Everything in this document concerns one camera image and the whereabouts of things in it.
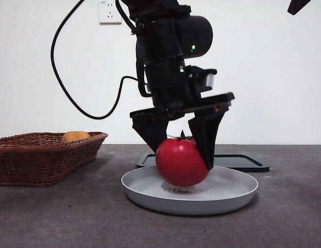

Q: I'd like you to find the red tomato with green stem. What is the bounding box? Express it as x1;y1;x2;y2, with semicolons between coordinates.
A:
155;130;210;188

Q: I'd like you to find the brown wicker basket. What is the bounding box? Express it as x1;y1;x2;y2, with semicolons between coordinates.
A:
0;131;109;187

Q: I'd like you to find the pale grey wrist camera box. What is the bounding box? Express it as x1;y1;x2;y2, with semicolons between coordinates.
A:
187;65;218;94

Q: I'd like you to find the black rectangular tray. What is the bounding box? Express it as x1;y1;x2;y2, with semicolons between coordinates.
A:
135;152;270;174

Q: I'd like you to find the white wall socket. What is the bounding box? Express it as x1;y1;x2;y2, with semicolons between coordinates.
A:
99;0;123;26

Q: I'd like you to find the orange round fruit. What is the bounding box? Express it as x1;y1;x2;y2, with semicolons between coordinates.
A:
62;131;91;145

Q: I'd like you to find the thick black looping cable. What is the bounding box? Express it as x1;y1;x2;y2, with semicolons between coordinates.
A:
50;0;140;120

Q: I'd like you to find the pale grey round plate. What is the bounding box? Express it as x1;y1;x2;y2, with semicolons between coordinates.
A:
120;165;259;216

